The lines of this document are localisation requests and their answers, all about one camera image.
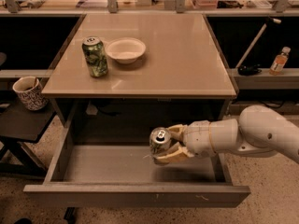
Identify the beige cabinet desk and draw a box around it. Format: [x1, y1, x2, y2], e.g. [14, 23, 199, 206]
[42, 12, 237, 132]

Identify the white bowl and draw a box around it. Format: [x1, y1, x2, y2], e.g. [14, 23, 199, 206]
[105, 37, 146, 64]

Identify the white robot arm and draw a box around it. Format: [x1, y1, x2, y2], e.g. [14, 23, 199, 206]
[149, 105, 299, 165]

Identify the white green 7up can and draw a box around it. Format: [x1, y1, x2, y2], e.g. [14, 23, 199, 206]
[149, 127, 171, 156]

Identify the patterned paper cup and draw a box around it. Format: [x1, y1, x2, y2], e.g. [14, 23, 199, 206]
[12, 77, 49, 111]

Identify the black object on shelf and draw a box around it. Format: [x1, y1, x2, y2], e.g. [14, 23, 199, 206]
[237, 64, 262, 76]

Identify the open grey top drawer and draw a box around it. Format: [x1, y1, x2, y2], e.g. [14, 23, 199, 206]
[22, 110, 251, 208]

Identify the orange drink bottle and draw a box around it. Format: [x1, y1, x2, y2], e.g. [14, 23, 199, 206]
[269, 47, 291, 75]

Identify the dark side stool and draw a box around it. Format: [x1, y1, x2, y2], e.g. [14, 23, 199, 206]
[0, 98, 55, 177]

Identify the white stick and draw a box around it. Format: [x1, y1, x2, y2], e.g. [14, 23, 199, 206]
[235, 17, 282, 68]

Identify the green soda can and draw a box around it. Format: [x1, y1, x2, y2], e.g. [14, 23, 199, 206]
[82, 36, 108, 77]

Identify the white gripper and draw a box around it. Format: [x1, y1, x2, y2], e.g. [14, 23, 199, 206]
[152, 120, 215, 165]

